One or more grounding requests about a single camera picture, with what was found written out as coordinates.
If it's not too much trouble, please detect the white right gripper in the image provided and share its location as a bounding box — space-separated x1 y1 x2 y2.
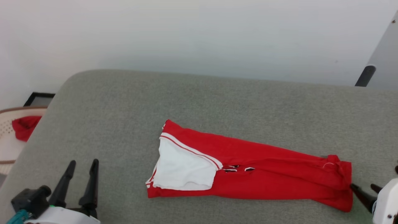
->
350 178 398 224

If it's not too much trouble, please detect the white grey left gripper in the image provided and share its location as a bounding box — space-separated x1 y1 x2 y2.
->
25 159 100 224

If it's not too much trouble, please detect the red and white jersey shirt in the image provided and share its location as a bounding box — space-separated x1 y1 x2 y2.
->
145 119 353 212

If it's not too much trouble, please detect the red cloth in basket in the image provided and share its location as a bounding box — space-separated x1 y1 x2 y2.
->
12 116 42 142

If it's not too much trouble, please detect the beige perforated laundry basket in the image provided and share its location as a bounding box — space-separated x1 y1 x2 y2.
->
0 106 48 175

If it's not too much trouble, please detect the teal plug camera cable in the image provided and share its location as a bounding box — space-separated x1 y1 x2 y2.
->
6 209 30 224

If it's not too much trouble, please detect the dark grey corner post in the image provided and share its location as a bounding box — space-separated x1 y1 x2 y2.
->
355 65 377 87

